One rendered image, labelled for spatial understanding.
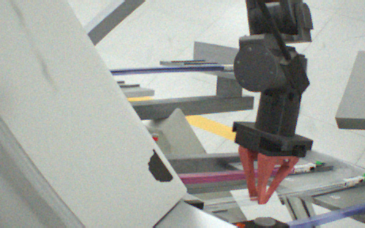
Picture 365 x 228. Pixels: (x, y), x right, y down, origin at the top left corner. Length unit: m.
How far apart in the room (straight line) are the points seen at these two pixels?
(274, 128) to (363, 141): 1.42
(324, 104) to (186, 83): 0.70
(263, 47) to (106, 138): 0.55
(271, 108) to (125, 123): 0.62
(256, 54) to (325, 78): 1.80
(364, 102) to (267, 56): 0.73
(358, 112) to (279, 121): 0.63
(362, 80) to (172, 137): 0.48
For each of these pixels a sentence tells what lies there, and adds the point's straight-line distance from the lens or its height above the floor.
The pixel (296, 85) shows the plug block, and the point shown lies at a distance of 0.73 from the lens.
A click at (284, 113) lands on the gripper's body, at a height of 1.03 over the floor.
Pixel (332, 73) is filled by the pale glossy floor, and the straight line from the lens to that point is 2.61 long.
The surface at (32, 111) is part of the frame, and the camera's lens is 0.25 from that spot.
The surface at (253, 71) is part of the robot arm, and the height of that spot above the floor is 1.12.
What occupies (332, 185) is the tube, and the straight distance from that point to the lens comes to 1.05.
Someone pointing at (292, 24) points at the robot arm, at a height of 1.12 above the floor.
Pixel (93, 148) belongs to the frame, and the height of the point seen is 1.44.
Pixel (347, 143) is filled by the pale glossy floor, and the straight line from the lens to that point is 2.30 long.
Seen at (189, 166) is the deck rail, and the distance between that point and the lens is 1.09.
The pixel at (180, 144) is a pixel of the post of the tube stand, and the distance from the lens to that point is 1.40.
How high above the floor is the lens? 1.58
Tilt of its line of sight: 35 degrees down
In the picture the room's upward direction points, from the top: 31 degrees counter-clockwise
